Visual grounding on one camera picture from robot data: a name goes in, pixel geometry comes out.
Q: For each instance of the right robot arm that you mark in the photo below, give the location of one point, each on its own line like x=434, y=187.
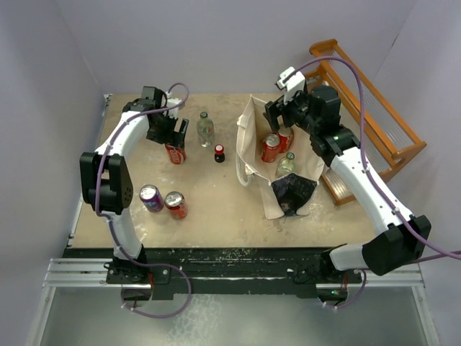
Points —
x=400, y=235

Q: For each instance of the cream canvas tote bag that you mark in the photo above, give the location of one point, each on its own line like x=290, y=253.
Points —
x=287, y=193

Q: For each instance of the purple soda can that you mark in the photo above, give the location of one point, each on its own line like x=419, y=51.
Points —
x=151, y=198

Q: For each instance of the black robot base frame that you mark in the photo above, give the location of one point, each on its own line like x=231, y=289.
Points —
x=295, y=271

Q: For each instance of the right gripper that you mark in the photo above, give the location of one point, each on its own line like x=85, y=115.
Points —
x=302, y=96

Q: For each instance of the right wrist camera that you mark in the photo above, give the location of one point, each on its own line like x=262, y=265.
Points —
x=290, y=82

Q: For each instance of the clear bottle behind left arm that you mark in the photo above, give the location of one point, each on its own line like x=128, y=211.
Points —
x=205, y=130

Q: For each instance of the aluminium rail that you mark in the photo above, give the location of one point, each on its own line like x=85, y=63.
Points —
x=77, y=273

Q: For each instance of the orange wooden rack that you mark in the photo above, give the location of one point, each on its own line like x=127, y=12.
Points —
x=389, y=142

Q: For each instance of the red cola can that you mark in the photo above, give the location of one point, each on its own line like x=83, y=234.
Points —
x=270, y=148

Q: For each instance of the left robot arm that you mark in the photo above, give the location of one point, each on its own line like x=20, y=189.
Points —
x=105, y=179

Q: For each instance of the small dark red-capped bottle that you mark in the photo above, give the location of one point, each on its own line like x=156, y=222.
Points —
x=219, y=156

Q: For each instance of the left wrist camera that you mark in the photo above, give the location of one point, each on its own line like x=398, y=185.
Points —
x=174, y=105

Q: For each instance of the clear green-capped glass bottle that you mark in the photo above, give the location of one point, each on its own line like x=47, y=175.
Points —
x=286, y=165

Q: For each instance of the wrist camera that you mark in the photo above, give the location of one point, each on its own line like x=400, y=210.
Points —
x=290, y=82
x=174, y=105

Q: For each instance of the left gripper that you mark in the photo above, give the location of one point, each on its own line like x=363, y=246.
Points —
x=178, y=137

